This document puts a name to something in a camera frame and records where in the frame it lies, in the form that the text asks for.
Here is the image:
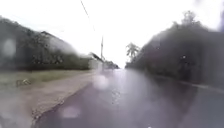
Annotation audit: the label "wet grey asphalt road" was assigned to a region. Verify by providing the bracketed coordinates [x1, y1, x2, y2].
[32, 68, 224, 128]

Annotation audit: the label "bare dirt verge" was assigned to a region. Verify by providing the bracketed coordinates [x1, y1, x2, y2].
[0, 70, 98, 128]

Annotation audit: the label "row of dark trees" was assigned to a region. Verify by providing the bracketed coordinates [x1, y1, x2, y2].
[125, 10, 224, 88]

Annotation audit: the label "palm tree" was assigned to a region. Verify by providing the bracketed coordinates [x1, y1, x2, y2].
[125, 42, 141, 64]

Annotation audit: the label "pale building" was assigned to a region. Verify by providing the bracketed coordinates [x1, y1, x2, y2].
[87, 51, 105, 71]

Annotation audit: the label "overhead wires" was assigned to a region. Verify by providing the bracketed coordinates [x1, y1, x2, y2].
[79, 0, 98, 34]

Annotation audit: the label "grass strip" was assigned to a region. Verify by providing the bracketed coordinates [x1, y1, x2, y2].
[0, 69, 91, 88]

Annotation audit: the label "long dark green hedge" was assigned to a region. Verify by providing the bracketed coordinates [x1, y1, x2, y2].
[0, 15, 92, 73]

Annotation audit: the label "grey pole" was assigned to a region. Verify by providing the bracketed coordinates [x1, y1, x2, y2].
[100, 35, 105, 62]

